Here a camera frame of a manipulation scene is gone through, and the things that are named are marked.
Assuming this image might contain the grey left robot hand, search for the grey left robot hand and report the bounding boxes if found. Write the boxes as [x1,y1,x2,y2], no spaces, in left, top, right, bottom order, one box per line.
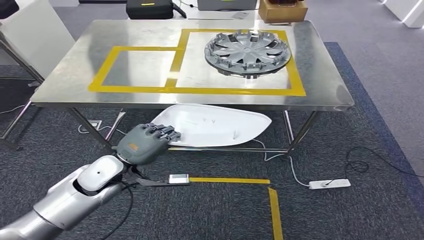
[115,123,182,167]

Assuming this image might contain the white curved plastic panel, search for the white curved plastic panel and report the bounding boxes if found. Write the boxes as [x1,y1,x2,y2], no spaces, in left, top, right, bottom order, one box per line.
[150,103,273,148]

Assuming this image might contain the yellow tape on workbench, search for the yellow tape on workbench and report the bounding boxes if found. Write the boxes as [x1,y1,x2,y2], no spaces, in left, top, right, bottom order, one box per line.
[88,28,307,98]

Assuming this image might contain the stainless steel workbench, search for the stainless steel workbench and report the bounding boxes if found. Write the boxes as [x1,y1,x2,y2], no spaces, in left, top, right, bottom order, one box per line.
[29,19,355,157]

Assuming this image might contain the floor socket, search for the floor socket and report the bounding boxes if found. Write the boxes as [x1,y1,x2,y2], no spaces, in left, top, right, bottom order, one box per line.
[86,119,104,131]

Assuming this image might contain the yellow floor tape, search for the yellow floor tape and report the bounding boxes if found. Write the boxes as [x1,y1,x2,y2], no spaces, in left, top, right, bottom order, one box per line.
[188,177,271,185]
[267,187,284,240]

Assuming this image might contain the black carry case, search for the black carry case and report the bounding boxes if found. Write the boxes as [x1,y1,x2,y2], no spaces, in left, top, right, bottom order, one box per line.
[125,0,187,20]

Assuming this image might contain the grey wheel hubcap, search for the grey wheel hubcap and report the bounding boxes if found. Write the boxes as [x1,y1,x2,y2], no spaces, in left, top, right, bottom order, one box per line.
[203,29,292,80]

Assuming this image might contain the grey desk metal legs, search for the grey desk metal legs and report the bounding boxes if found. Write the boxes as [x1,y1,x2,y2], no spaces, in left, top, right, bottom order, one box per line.
[0,33,46,152]

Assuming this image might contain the black bag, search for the black bag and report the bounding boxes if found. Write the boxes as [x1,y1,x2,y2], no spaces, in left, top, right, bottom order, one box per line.
[0,0,20,19]

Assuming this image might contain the brown cardboard box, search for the brown cardboard box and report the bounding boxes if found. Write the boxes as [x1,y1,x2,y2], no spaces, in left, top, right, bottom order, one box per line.
[258,0,309,24]

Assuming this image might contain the white power strip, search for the white power strip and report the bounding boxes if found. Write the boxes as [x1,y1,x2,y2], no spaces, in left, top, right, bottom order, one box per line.
[308,178,352,190]

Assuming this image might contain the white cabinet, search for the white cabinet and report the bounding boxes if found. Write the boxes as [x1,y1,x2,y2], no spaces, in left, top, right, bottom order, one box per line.
[380,0,424,29]

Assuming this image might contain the black camera bracket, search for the black camera bracket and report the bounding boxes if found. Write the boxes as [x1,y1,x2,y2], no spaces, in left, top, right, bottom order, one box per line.
[127,165,171,187]

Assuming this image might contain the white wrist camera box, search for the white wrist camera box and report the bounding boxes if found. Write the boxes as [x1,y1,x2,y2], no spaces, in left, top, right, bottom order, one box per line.
[168,174,190,185]

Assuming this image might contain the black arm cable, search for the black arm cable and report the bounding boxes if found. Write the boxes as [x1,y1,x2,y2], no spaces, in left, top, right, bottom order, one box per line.
[99,182,135,240]

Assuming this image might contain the white power strip cable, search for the white power strip cable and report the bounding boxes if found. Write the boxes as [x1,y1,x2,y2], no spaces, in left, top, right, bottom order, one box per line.
[251,139,312,188]

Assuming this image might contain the black floor cable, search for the black floor cable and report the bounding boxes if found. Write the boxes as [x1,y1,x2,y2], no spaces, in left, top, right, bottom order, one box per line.
[326,146,424,186]

